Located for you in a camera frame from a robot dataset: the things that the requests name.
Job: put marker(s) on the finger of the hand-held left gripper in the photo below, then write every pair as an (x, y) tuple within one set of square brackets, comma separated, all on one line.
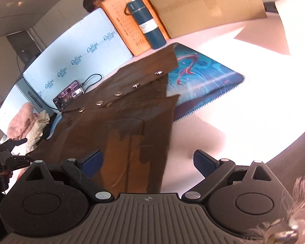
[(12, 143), (18, 161)]

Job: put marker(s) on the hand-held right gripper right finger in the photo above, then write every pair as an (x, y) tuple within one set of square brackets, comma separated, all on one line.
[(204, 163)]

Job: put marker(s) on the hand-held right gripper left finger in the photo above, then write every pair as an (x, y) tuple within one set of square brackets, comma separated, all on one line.
[(92, 161)]

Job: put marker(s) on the brown button jacket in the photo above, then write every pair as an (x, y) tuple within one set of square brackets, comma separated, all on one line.
[(122, 122)]

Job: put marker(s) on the pink fluffy garment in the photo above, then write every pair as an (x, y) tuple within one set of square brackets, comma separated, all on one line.
[(20, 122)]

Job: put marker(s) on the cream dotted garment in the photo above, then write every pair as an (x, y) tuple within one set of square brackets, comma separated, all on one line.
[(38, 129)]

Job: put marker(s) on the black smartphone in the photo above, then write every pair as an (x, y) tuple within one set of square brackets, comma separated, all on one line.
[(68, 94)]

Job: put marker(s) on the blue printed mouse pad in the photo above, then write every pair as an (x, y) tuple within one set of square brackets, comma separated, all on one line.
[(205, 81)]

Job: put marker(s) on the grey fur sleeve trim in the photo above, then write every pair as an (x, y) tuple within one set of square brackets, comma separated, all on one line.
[(301, 208)]

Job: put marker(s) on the light blue printed box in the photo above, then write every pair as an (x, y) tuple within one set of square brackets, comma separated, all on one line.
[(73, 43)]

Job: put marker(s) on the orange printed box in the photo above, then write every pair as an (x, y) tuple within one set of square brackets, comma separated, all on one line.
[(122, 22)]

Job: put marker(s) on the teal thermos bottle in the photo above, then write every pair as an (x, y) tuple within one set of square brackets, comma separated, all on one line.
[(146, 22)]

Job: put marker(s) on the brown cardboard box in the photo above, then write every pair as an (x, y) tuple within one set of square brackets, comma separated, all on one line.
[(205, 5)]

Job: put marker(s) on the person's head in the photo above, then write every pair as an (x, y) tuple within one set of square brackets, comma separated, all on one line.
[(92, 2)]

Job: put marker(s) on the white paper sheet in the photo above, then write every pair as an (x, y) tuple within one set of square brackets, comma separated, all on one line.
[(298, 22)]

